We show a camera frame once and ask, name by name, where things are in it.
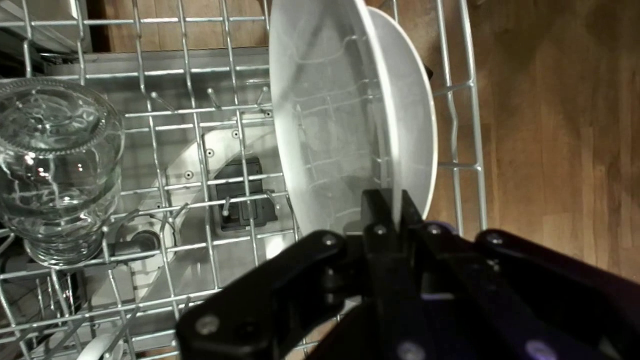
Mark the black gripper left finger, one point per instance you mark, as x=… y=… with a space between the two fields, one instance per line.
x=266 y=292

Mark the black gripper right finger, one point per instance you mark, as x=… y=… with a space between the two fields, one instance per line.
x=507 y=292

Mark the clear ribbed glass cup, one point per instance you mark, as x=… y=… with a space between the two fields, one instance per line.
x=56 y=166

